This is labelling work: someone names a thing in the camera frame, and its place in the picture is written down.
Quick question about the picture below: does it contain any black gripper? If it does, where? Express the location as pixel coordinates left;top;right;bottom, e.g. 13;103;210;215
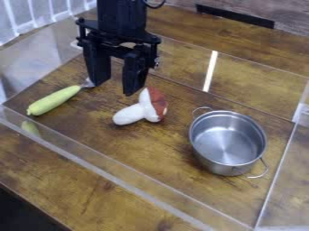
76;0;162;97

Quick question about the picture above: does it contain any plush mushroom toy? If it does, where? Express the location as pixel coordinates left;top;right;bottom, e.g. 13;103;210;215
112;87;167;125

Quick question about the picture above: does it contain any white curtain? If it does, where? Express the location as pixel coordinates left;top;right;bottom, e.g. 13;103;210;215
0;0;96;46

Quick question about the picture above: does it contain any stainless steel pot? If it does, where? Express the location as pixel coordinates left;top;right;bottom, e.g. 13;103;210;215
189;106;269;179

